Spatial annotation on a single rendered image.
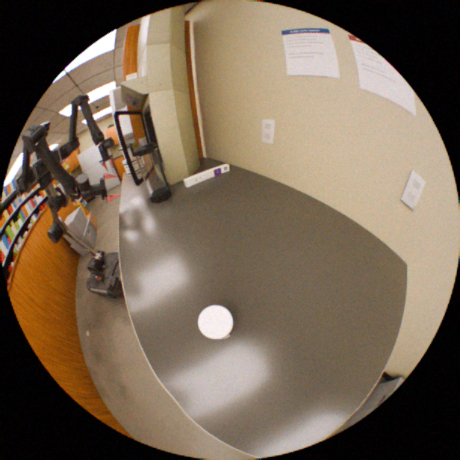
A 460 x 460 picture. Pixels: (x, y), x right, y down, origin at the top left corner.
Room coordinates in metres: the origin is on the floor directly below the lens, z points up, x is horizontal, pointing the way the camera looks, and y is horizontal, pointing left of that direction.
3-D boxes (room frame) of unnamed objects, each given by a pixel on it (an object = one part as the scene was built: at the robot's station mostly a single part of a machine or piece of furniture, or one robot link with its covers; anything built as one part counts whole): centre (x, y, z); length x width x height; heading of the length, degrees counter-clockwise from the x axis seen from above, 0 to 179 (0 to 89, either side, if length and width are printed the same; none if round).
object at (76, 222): (1.18, 2.70, 0.49); 0.60 x 0.42 x 0.33; 35
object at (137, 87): (0.73, 0.42, 1.46); 0.32 x 0.12 x 0.10; 35
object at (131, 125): (0.73, 0.46, 1.19); 0.30 x 0.01 x 0.40; 4
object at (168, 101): (0.84, 0.27, 1.33); 0.32 x 0.25 x 0.77; 35
